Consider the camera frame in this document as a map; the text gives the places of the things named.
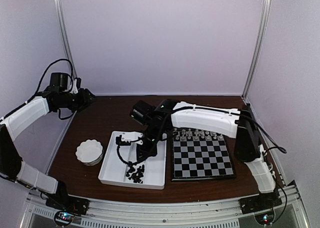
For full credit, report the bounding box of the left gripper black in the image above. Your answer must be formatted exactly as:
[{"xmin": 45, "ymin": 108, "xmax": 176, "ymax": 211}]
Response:
[{"xmin": 57, "ymin": 88, "xmax": 98, "ymax": 112}]

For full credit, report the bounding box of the white plastic tray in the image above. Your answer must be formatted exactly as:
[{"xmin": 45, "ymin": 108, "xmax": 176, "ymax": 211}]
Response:
[{"xmin": 97, "ymin": 130, "xmax": 168, "ymax": 190}]

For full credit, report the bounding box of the black and silver chessboard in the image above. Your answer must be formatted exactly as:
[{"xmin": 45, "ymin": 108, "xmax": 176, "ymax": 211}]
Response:
[{"xmin": 171, "ymin": 135, "xmax": 236, "ymax": 181}]

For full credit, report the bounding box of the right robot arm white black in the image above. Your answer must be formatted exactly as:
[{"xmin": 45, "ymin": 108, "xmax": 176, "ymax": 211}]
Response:
[{"xmin": 130, "ymin": 99, "xmax": 277, "ymax": 209}]

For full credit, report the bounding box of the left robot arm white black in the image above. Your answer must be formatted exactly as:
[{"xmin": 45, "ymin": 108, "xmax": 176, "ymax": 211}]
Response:
[{"xmin": 0, "ymin": 72, "xmax": 96, "ymax": 210}]

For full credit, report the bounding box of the black chess pieces pile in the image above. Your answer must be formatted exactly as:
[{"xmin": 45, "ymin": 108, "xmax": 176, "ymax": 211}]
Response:
[{"xmin": 125, "ymin": 161, "xmax": 145, "ymax": 183}]

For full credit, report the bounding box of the white chess pieces row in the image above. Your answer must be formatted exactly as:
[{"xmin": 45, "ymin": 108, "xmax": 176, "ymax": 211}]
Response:
[{"xmin": 172, "ymin": 128, "xmax": 224, "ymax": 141}]

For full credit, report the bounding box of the white scalloped bowl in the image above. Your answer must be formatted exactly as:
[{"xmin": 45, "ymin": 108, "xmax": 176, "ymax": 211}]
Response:
[{"xmin": 75, "ymin": 139, "xmax": 103, "ymax": 166}]

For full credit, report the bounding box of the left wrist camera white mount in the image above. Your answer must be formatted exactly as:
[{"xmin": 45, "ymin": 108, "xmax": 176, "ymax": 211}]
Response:
[{"xmin": 70, "ymin": 78, "xmax": 82, "ymax": 94}]

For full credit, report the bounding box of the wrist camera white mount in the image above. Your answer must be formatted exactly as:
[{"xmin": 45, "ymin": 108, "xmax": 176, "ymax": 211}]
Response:
[
  {"xmin": 115, "ymin": 132, "xmax": 143, "ymax": 146},
  {"xmin": 70, "ymin": 78, "xmax": 82, "ymax": 94}
]

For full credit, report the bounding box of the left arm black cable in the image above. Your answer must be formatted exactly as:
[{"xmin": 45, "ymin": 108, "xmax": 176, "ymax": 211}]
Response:
[{"xmin": 34, "ymin": 59, "xmax": 77, "ymax": 120}]

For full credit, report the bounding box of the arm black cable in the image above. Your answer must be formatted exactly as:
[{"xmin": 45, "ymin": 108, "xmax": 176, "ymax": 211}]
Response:
[
  {"xmin": 115, "ymin": 142, "xmax": 133, "ymax": 165},
  {"xmin": 34, "ymin": 59, "xmax": 77, "ymax": 120}
]

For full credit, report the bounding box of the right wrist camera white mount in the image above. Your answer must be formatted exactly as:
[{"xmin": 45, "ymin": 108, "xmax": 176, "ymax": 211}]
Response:
[{"xmin": 115, "ymin": 132, "xmax": 143, "ymax": 146}]

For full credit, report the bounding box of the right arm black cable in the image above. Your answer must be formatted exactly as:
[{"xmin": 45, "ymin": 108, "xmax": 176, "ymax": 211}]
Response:
[{"xmin": 115, "ymin": 142, "xmax": 133, "ymax": 165}]

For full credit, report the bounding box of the aluminium front rail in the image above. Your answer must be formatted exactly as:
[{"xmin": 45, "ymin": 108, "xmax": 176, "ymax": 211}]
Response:
[{"xmin": 18, "ymin": 185, "xmax": 311, "ymax": 227}]

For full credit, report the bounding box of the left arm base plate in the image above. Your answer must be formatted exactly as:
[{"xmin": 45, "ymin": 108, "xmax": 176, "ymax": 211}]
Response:
[{"xmin": 45, "ymin": 194, "xmax": 90, "ymax": 216}]

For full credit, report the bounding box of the left aluminium frame post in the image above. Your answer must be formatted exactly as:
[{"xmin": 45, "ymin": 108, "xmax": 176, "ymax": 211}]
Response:
[{"xmin": 53, "ymin": 0, "xmax": 78, "ymax": 90}]

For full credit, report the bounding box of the aluminium frame post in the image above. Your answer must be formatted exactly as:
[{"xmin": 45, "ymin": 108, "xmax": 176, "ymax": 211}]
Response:
[
  {"xmin": 53, "ymin": 0, "xmax": 78, "ymax": 90},
  {"xmin": 241, "ymin": 0, "xmax": 272, "ymax": 100}
]

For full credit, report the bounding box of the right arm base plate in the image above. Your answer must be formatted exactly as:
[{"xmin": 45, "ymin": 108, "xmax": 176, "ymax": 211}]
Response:
[{"xmin": 239, "ymin": 193, "xmax": 282, "ymax": 214}]

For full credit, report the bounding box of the right aluminium frame post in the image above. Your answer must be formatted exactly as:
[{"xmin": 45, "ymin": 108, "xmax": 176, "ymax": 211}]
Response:
[{"xmin": 241, "ymin": 0, "xmax": 272, "ymax": 100}]

